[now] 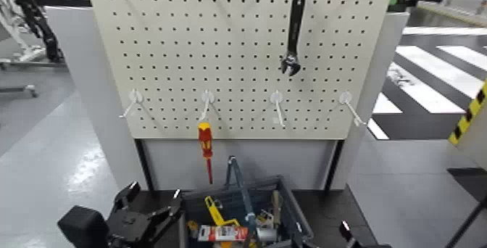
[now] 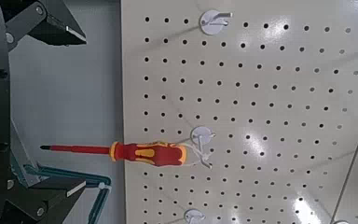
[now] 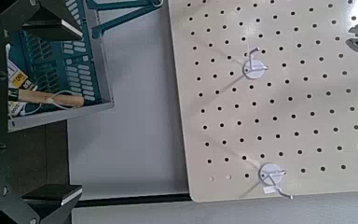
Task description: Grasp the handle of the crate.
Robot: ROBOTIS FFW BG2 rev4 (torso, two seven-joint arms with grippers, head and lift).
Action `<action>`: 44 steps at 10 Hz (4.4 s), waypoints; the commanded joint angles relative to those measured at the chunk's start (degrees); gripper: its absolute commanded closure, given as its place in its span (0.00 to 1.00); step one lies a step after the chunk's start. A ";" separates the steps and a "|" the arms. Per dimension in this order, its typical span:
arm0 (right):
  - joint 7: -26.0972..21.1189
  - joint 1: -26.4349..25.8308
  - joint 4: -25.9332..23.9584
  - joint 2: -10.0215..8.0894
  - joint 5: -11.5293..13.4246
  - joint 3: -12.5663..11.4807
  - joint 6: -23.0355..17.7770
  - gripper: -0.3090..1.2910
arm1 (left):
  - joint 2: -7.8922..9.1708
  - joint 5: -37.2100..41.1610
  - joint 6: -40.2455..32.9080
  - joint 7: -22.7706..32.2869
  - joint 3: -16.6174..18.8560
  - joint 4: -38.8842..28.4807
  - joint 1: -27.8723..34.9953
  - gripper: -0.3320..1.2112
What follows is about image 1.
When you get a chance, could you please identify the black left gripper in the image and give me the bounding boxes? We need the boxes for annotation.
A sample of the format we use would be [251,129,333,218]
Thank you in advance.
[106,181,183,248]

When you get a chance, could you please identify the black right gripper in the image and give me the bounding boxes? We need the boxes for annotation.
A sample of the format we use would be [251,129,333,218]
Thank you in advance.
[292,220,393,248]

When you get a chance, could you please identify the blue grey crate handle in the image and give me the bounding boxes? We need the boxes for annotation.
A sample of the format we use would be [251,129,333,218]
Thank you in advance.
[224,156,259,248]

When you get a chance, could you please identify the grey blue plastic crate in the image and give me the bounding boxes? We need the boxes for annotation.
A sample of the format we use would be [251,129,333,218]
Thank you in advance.
[178,175,315,248]

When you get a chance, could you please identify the small orange yellow tool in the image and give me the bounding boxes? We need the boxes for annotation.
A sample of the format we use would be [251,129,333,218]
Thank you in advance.
[186,220,199,239]

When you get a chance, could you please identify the small white grey tool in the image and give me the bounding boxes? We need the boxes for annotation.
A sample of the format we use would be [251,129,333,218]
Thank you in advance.
[257,210,273,228]

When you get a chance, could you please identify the yellow hand tool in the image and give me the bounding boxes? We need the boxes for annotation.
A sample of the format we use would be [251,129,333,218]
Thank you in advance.
[204,195,241,228]

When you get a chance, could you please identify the red white tool package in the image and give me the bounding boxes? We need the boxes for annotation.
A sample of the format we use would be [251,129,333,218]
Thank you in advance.
[196,224,249,243]

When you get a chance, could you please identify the red yellow screwdriver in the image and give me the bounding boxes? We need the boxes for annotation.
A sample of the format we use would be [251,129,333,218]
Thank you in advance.
[197,121,215,186]

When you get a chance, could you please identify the white pegboard hook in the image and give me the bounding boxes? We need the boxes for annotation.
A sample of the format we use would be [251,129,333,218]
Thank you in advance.
[197,89,216,123]
[269,90,287,128]
[338,90,368,128]
[118,88,145,120]

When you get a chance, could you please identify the white partition panel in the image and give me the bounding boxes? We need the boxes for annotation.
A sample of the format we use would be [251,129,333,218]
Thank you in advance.
[44,5,410,191]

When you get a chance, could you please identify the black stand leg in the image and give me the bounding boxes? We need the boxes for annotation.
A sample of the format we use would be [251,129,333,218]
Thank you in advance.
[444,196,487,248]

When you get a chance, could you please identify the grey bar with caster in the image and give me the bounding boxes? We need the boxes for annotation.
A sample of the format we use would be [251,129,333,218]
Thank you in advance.
[0,84,40,99]

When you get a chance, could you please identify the white perforated pegboard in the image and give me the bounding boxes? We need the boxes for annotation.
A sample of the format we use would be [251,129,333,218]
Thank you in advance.
[85,0,393,141]

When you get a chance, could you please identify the yellow black striped barrier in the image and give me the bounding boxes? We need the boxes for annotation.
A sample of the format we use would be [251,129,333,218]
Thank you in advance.
[448,80,487,170]

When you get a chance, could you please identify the black adjustable wrench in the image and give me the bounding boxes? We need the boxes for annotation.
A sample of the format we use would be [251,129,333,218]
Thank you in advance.
[280,0,307,77]

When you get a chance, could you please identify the black partition post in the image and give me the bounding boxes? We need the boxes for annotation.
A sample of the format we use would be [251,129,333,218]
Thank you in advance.
[135,139,156,193]
[324,139,345,191]

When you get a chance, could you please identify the wooden handle hammer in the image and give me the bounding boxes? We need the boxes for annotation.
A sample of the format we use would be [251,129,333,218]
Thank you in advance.
[255,189,283,244]

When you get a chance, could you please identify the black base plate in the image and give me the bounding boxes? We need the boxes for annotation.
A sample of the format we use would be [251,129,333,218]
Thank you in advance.
[446,167,487,203]

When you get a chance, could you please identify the white machine frame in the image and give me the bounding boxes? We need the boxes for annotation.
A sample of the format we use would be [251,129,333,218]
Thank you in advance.
[0,0,49,71]

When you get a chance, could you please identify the black cable chain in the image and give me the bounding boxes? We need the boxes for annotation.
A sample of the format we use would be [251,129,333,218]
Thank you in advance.
[8,0,64,64]

